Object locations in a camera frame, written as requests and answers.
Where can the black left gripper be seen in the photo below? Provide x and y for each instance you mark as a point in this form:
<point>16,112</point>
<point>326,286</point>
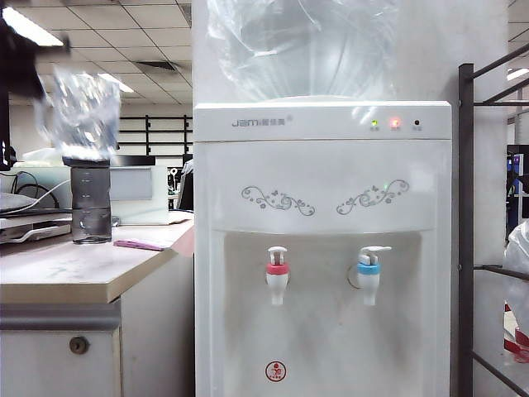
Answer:
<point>20,62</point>

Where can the clear plastic mug pink print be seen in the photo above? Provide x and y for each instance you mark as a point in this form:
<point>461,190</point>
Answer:
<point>82,116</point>

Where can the red hot water tap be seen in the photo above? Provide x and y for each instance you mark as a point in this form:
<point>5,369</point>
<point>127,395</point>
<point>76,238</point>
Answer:
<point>277,285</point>

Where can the grey translucent water bottle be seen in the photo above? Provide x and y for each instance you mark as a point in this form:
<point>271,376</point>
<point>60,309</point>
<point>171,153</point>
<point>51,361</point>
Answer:
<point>91,198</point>

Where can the water jug in plastic bag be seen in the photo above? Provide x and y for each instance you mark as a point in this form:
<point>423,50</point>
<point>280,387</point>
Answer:
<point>306,49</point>

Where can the white water dispenser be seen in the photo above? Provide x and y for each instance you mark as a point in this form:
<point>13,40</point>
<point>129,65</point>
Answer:
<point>322,173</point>

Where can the blue cold water tap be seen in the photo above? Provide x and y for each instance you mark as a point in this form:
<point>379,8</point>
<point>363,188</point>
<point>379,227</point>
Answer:
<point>368,285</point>

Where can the large ceiling light panel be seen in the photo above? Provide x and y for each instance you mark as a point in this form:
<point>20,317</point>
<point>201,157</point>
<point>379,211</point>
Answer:
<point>29,25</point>

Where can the black monitor edge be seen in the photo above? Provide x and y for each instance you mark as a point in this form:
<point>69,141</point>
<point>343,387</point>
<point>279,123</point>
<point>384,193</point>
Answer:
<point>3,136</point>

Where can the small ceiling light panel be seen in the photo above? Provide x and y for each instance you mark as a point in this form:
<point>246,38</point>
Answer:
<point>126,87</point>

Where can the ceiling air vent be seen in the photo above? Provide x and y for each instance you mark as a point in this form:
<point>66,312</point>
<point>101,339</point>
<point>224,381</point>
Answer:
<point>157,68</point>

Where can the black background shelf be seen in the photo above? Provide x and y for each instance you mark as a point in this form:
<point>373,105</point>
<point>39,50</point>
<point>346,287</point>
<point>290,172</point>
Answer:
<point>165,131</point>

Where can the white laptop stand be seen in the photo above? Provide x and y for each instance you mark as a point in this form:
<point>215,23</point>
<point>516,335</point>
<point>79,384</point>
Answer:
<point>29,233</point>

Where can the white partition panel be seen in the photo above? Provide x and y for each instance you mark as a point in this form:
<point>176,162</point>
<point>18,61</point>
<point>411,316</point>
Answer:
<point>140,186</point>

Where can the pink paper note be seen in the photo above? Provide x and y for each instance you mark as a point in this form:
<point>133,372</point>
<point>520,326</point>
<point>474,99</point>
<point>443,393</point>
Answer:
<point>138,245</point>

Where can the round metal cabinet lock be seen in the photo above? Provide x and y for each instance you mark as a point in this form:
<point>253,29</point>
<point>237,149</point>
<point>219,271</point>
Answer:
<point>79,345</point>

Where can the dark metal rack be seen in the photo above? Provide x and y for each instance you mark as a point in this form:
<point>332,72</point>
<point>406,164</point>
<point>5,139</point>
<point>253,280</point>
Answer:
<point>465,165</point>

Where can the ceiling light strip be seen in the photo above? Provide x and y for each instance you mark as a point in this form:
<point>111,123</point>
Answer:
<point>520,74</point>

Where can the blue and black machine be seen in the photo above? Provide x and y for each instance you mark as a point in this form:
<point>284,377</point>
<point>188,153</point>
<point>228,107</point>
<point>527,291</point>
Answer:
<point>518,173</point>

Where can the white plastic bag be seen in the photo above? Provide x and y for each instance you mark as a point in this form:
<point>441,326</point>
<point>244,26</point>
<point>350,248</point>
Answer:
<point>518,256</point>

